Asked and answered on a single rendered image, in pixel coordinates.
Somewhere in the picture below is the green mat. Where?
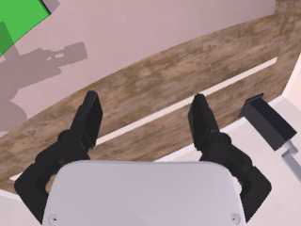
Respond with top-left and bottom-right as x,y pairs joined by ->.
0,0 -> 52,56

